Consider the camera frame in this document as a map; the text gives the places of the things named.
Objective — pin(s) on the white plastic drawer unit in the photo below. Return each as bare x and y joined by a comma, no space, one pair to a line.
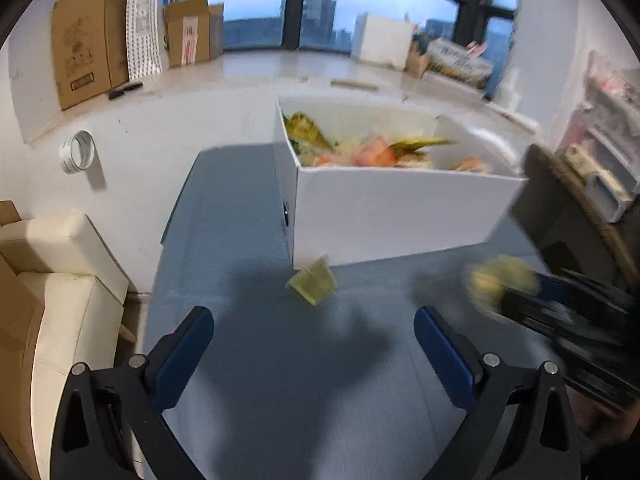
605,160

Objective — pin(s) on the pile of snack packets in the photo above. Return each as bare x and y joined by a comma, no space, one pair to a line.
372,152

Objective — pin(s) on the white perforated board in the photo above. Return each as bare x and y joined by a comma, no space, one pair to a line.
142,25

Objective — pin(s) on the tall brown cardboard box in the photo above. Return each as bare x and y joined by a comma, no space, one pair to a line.
82,45

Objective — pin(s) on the open brown cardboard box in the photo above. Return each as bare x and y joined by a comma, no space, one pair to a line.
187,35

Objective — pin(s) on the small brown cardboard box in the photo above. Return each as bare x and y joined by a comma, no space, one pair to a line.
417,62

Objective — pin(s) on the cream leather sofa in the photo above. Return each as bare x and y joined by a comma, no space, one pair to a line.
75,310

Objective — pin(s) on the black window frame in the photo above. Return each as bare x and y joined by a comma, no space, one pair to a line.
295,5

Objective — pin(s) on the light green snack packet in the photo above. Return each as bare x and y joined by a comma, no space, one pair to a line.
492,280
312,282

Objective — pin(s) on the white cardboard box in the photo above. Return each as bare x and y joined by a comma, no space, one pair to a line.
390,215

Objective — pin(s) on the white tape roll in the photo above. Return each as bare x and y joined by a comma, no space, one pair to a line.
65,152

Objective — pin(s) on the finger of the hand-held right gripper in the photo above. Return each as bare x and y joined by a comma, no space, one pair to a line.
550,310

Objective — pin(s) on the black marker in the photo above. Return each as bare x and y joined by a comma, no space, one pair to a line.
125,90

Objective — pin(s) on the white foam box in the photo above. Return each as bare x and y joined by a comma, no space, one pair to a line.
382,40

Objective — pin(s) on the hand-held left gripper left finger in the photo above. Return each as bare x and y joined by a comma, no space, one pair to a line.
185,355

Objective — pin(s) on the printed landscape board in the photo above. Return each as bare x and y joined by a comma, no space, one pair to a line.
457,62

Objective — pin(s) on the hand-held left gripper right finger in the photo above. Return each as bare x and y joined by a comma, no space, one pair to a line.
445,355

